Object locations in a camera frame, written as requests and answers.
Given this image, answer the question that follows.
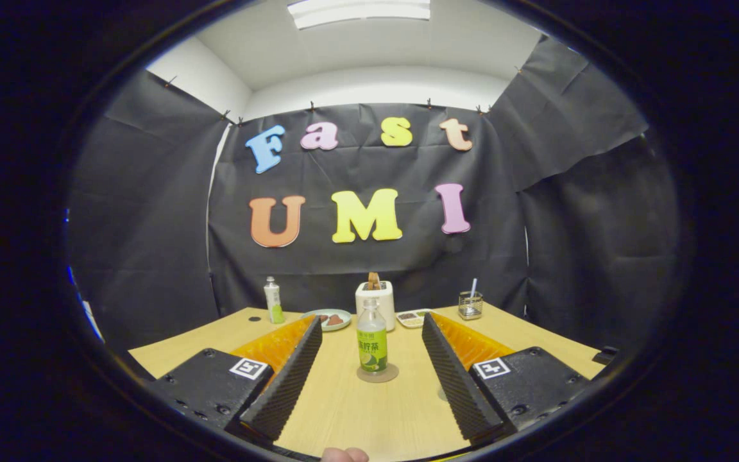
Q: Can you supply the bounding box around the green label juice bottle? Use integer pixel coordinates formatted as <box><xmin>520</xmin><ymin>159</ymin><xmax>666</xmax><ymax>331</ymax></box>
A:
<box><xmin>357</xmin><ymin>298</ymin><xmax>388</xmax><ymax>374</ymax></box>

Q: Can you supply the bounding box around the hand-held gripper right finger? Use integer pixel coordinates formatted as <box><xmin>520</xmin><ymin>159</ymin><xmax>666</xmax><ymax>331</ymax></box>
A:
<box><xmin>421</xmin><ymin>312</ymin><xmax>595</xmax><ymax>445</ymax></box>

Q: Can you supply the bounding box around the black backdrop cloth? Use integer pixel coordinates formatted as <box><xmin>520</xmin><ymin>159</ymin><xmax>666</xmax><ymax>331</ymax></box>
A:
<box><xmin>68</xmin><ymin>35</ymin><xmax>681</xmax><ymax>354</ymax></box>

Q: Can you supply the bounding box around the white divided snack tray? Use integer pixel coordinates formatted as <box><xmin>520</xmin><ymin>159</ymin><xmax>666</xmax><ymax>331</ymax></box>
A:
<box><xmin>396</xmin><ymin>309</ymin><xmax>433</xmax><ymax>329</ymax></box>

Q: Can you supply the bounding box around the wooden table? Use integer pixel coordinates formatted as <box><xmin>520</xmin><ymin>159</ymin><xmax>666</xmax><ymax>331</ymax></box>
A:
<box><xmin>129</xmin><ymin>303</ymin><xmax>604</xmax><ymax>461</ymax></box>

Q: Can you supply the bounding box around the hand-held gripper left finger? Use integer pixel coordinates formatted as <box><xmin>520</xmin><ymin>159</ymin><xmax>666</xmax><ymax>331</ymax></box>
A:
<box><xmin>145</xmin><ymin>314</ymin><xmax>323</xmax><ymax>445</ymax></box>

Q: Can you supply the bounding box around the round brown coaster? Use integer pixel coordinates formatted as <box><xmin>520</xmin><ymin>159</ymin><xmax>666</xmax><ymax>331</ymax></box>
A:
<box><xmin>356</xmin><ymin>363</ymin><xmax>400</xmax><ymax>384</ymax></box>

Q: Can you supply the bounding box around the pale green plate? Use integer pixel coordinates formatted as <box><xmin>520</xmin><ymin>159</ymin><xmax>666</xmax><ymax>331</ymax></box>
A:
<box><xmin>300</xmin><ymin>309</ymin><xmax>352</xmax><ymax>332</ymax></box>

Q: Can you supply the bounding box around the ceiling light panel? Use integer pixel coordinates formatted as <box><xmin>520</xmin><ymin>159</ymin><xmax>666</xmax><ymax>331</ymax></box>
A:
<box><xmin>287</xmin><ymin>0</ymin><xmax>431</xmax><ymax>30</ymax></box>

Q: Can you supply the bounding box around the white toaster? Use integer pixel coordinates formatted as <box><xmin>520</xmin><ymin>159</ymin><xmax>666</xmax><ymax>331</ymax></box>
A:
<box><xmin>355</xmin><ymin>280</ymin><xmax>396</xmax><ymax>332</ymax></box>

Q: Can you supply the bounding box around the small white green bottle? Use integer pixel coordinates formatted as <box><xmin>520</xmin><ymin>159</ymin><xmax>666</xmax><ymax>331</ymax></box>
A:
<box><xmin>264</xmin><ymin>277</ymin><xmax>285</xmax><ymax>325</ymax></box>

